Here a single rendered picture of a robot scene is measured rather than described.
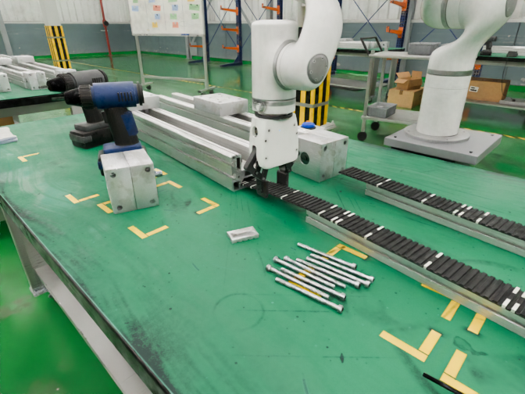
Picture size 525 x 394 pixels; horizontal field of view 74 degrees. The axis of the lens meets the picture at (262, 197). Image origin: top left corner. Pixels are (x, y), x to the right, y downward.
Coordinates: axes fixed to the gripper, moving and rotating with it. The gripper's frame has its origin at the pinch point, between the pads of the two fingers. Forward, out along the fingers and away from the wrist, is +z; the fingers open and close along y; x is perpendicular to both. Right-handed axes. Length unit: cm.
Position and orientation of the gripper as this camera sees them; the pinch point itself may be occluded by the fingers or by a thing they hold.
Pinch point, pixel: (273, 184)
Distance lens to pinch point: 75.7
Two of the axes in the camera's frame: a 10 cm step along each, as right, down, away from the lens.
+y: 7.7, -2.8, 5.8
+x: -6.4, -3.4, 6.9
